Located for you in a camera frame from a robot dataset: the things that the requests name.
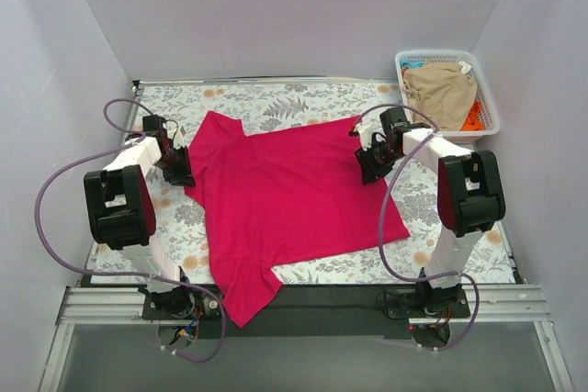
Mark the orange t shirt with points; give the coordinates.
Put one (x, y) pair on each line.
(473, 121)

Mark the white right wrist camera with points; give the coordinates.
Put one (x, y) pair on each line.
(363, 131)

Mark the aluminium frame rail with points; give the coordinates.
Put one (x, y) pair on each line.
(118, 305)

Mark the pink t shirt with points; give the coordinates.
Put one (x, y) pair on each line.
(281, 197)

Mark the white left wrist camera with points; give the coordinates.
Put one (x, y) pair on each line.
(176, 134)

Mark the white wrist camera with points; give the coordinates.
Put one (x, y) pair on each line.
(363, 131)
(176, 134)

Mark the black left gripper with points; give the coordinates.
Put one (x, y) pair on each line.
(181, 168)

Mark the blue t shirt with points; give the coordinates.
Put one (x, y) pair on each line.
(410, 64)

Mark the floral table mat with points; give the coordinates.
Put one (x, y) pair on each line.
(267, 107)

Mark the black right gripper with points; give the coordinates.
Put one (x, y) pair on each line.
(368, 164)

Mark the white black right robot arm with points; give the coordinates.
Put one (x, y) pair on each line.
(469, 201)

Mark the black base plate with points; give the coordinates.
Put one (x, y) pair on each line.
(347, 310)

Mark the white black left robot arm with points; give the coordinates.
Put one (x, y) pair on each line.
(122, 216)

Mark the white plastic basket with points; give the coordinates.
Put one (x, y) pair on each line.
(469, 64)

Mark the beige t shirt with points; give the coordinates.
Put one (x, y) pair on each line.
(441, 91)

